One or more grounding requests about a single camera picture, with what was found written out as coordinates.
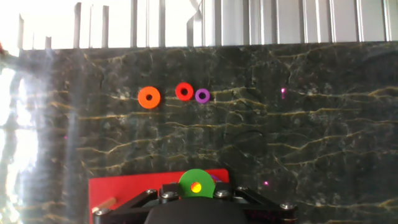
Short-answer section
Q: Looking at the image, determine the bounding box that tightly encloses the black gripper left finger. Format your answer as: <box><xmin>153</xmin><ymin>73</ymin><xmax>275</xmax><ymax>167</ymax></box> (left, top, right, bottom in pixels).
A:
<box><xmin>93</xmin><ymin>183</ymin><xmax>180</xmax><ymax>224</ymax></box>

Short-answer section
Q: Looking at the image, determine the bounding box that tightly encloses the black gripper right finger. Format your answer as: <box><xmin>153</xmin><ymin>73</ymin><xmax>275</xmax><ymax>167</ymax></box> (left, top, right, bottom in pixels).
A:
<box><xmin>214</xmin><ymin>183</ymin><xmax>298</xmax><ymax>224</ymax></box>

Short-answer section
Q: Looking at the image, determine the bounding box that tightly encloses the green Hanoi ring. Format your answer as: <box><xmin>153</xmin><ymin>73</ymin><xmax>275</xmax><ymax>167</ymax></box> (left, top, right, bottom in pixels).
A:
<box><xmin>178</xmin><ymin>168</ymin><xmax>216</xmax><ymax>199</ymax></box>

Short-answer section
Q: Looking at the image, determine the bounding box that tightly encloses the red Hanoi base with pegs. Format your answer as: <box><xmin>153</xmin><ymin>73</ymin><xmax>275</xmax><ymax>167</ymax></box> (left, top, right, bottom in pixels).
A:
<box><xmin>88</xmin><ymin>169</ymin><xmax>230</xmax><ymax>224</ymax></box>

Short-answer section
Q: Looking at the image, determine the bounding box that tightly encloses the black marble pattern mat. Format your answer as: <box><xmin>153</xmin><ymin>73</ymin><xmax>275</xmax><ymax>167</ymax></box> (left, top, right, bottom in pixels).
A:
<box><xmin>0</xmin><ymin>42</ymin><xmax>398</xmax><ymax>224</ymax></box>

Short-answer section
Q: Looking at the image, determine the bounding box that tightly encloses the orange Hanoi ring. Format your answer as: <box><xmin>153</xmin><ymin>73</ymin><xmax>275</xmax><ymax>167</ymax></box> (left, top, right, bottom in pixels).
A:
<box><xmin>137</xmin><ymin>86</ymin><xmax>162</xmax><ymax>110</ymax></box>

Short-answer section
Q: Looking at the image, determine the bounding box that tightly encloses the small red Hanoi ring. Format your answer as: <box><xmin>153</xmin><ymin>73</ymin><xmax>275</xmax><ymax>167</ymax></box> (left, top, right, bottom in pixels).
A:
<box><xmin>175</xmin><ymin>82</ymin><xmax>195</xmax><ymax>102</ymax></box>

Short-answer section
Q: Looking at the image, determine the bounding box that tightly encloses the small purple Hanoi ring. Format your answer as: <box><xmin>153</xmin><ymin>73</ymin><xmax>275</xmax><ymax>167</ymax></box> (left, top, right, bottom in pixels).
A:
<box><xmin>195</xmin><ymin>88</ymin><xmax>211</xmax><ymax>105</ymax></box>

